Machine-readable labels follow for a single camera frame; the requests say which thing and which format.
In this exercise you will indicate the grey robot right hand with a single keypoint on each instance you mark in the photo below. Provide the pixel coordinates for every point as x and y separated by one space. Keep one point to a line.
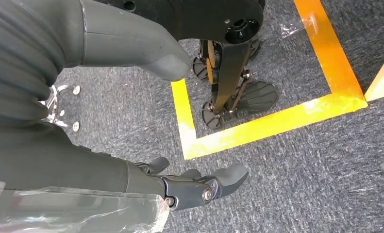
66 160

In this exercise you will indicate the yellow floor tape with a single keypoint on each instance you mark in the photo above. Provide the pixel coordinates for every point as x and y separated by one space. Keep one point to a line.
333 64

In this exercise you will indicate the robot right arm ribbed sleeve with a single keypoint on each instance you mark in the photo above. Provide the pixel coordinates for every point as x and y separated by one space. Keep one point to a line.
18 48

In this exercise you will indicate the black robot leg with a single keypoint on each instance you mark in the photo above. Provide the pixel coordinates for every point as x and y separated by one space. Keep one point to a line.
195 16

